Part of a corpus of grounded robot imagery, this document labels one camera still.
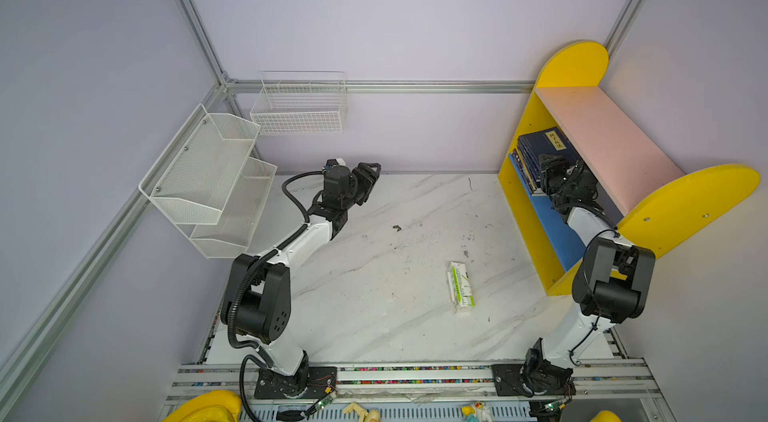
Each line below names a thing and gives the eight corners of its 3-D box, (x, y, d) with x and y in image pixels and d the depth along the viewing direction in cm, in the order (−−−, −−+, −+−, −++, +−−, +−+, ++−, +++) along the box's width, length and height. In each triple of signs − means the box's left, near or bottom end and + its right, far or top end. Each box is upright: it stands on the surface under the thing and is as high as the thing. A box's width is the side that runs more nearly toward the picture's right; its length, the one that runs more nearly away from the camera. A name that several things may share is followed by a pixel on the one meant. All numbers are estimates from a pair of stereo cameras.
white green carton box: (456, 310, 87) (458, 304, 84) (445, 269, 96) (447, 263, 92) (473, 308, 88) (476, 302, 84) (461, 267, 96) (464, 261, 93)
